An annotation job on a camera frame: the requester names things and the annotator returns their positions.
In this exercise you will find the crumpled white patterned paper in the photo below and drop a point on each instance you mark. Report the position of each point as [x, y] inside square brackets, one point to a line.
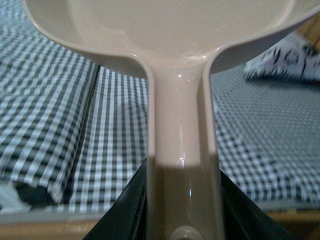
[292, 58]

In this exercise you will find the beige plastic dustpan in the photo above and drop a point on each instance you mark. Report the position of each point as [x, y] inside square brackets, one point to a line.
[176, 45]

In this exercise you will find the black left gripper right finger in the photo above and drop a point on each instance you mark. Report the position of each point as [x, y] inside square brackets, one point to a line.
[244, 220]

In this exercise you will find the black white gingham cloth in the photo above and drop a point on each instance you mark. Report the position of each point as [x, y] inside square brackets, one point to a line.
[71, 133]

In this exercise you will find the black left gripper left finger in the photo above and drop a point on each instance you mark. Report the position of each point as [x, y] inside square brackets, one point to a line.
[126, 219]

